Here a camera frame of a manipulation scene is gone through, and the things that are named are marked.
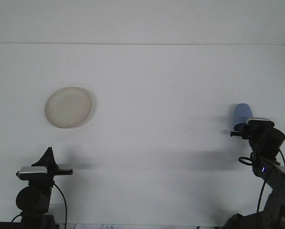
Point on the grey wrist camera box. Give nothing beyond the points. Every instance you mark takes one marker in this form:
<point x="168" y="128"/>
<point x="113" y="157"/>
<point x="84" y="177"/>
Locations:
<point x="260" y="122"/>
<point x="33" y="170"/>

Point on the pale round plate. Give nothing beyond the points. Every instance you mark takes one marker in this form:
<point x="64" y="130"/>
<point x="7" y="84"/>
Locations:
<point x="68" y="107"/>

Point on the pale blue cup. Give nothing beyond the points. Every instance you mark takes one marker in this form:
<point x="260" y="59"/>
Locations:
<point x="242" y="113"/>

